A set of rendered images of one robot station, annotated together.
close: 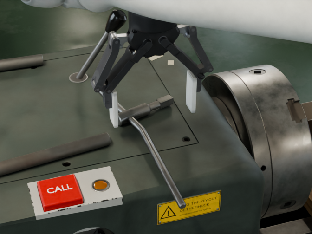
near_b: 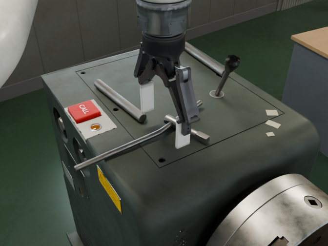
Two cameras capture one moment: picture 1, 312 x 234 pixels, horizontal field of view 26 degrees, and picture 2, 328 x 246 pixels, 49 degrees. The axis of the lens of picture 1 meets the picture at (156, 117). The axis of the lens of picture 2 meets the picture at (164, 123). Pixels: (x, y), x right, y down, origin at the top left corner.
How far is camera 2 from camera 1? 0.99 m
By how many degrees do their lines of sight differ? 59
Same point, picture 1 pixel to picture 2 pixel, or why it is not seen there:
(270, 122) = (246, 231)
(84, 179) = (100, 119)
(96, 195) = (84, 127)
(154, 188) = (97, 153)
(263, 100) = (266, 214)
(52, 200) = (72, 109)
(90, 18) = not seen: outside the picture
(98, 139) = (135, 112)
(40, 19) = not seen: outside the picture
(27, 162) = (105, 91)
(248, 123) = (232, 212)
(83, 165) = (115, 116)
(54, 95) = not seen: hidden behind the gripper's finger
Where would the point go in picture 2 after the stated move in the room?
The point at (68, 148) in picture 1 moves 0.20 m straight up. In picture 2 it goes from (122, 102) to (115, 20)
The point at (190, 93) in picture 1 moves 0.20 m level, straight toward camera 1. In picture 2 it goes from (178, 131) to (70, 143)
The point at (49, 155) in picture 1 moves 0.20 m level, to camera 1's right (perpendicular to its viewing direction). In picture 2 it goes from (113, 97) to (127, 151)
